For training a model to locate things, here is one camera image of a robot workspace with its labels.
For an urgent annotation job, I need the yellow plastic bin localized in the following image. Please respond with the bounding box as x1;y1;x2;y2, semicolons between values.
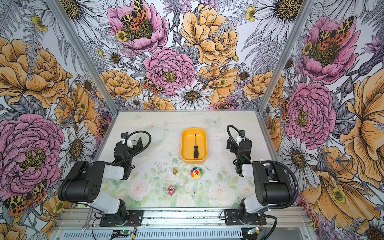
181;128;208;164

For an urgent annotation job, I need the black orange handled screwdriver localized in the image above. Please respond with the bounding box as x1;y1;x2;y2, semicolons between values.
194;135;199;160

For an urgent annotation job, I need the aluminium front rail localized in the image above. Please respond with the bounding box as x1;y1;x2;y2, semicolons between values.
55;207;310;230

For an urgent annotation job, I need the green circuit board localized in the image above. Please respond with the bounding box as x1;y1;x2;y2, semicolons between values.
110;230;136;240
247;227;260;235

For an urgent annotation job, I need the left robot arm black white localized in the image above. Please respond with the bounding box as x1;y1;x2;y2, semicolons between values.
58;131;152;227

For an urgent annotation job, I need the white slotted cable duct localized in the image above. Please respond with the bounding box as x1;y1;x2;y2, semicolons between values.
57;228;243;240

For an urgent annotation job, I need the green circuit board right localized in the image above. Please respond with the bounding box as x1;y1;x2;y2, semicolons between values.
247;227;260;235

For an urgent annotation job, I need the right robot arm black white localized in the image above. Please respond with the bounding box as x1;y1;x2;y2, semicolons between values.
224;130;297;226

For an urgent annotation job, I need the multicoloured round flower toy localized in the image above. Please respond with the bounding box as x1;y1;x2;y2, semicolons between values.
191;167;204;180

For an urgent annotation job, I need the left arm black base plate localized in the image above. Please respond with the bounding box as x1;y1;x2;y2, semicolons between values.
100;210;144;227

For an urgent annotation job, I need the small pink red toy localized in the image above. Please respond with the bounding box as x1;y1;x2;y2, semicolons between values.
166;185;176;196

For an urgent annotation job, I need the silver wrench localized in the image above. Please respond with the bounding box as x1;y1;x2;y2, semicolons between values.
82;208;93;232

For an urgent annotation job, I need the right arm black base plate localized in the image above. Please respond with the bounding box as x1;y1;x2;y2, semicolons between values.
224;209;267;226

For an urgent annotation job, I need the green circuit board left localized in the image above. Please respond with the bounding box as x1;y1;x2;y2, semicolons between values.
110;230;136;240

